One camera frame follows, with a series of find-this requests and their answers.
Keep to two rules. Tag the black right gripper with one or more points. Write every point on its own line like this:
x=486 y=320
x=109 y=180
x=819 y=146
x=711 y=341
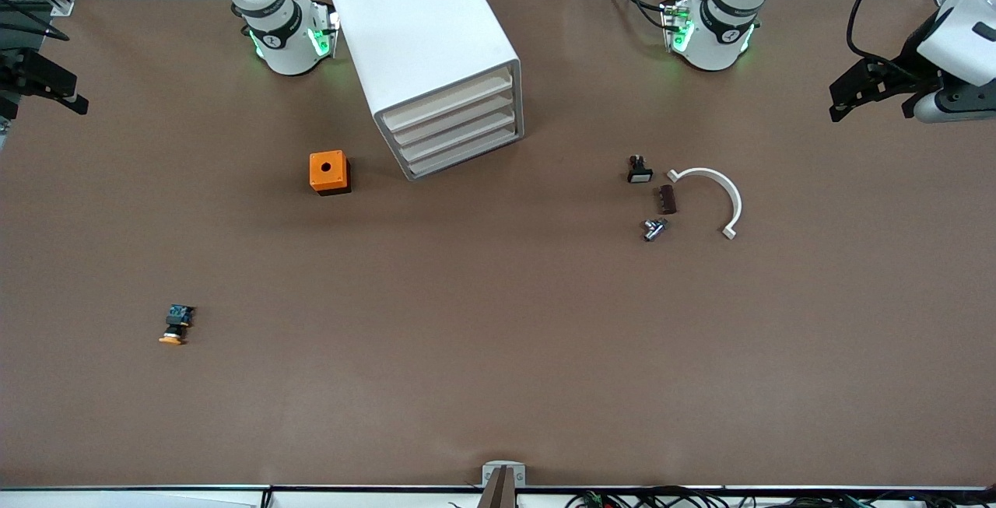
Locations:
x=17 y=72

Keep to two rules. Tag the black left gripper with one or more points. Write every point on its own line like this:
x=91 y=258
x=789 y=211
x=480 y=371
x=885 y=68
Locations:
x=905 y=61

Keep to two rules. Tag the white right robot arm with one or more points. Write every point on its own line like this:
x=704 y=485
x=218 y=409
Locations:
x=284 y=45

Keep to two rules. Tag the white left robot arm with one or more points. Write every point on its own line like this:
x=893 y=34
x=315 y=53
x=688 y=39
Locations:
x=720 y=41

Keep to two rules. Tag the black square white-faced push button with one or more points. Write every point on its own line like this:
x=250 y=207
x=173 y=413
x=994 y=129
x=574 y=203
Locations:
x=640 y=176

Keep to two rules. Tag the dark brown rectangular block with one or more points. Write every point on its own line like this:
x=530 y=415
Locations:
x=668 y=200

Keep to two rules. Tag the shiny metal valve fitting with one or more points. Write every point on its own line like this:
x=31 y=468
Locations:
x=652 y=231

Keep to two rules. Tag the orange box with hole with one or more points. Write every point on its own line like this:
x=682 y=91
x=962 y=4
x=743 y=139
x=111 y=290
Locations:
x=336 y=162

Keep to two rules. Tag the white table edge rail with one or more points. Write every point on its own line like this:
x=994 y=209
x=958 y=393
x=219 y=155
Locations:
x=156 y=499

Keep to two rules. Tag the grey table clamp bracket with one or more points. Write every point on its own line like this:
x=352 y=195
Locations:
x=503 y=485

